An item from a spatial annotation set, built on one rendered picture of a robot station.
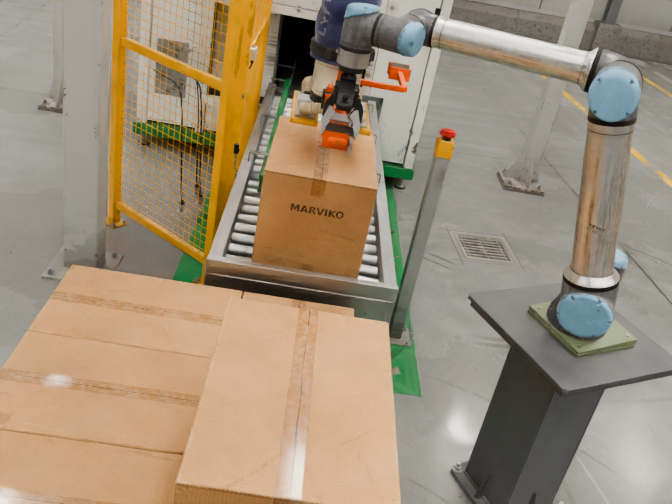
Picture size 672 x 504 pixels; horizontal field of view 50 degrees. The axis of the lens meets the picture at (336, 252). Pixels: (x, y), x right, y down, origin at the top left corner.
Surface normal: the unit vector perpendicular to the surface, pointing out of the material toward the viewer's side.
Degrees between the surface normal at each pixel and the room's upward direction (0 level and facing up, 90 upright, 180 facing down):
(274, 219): 90
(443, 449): 0
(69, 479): 0
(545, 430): 90
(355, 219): 90
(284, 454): 0
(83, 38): 89
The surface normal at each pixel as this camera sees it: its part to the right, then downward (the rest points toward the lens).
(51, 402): 0.18, -0.86
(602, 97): -0.41, 0.32
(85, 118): 0.00, 0.51
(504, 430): -0.89, 0.07
